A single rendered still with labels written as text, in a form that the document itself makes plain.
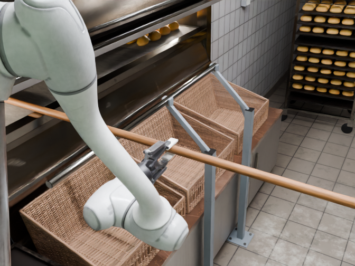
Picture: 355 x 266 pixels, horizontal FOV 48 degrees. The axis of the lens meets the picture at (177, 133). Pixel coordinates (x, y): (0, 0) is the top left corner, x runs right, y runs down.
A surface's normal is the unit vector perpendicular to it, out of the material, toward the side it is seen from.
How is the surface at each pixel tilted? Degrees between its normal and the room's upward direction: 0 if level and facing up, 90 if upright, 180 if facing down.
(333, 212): 0
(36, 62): 109
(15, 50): 94
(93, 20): 70
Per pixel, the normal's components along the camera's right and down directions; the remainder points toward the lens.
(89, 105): 0.70, 0.62
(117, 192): 0.19, -0.78
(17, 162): 0.80, -0.07
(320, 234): -0.03, -0.87
